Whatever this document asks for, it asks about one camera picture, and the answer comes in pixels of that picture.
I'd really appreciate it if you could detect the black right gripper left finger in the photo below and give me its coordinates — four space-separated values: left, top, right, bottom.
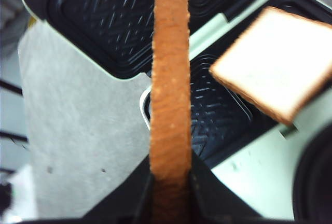
23 157 154 223

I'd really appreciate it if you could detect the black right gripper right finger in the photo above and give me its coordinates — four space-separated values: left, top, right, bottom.
190 152 295 223

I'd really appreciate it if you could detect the breakfast maker hinged lid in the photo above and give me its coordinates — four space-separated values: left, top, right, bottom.
23 0 252 79

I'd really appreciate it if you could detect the white bread slice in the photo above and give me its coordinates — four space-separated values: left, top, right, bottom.
149 0 191 223
210 6 331 125

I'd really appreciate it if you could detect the black round frying pan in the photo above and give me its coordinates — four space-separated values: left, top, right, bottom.
293 124 331 223

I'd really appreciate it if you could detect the mint green breakfast maker base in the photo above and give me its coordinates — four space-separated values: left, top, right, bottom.
139 0 332 222

